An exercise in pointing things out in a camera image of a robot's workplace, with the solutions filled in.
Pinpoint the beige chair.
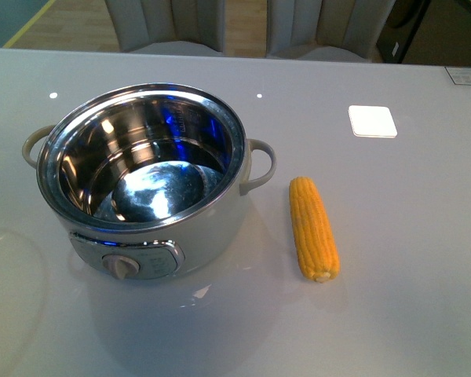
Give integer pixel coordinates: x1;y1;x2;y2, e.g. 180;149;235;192
265;0;394;63
105;0;225;57

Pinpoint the yellow corn cob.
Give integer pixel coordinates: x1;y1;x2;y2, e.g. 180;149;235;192
289;177;341;283

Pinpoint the black appliance at right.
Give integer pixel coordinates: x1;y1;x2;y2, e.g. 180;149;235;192
377;1;439;65

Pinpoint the cream electric cooking pot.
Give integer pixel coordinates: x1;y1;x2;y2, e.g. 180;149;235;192
22;83;275;280

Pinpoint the table label sticker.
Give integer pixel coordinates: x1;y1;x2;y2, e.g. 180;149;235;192
445;67;471;86

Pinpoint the beige chair left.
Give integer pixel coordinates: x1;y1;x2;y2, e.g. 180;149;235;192
105;0;225;57

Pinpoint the beige chair right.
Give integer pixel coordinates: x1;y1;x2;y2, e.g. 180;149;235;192
265;0;394;63

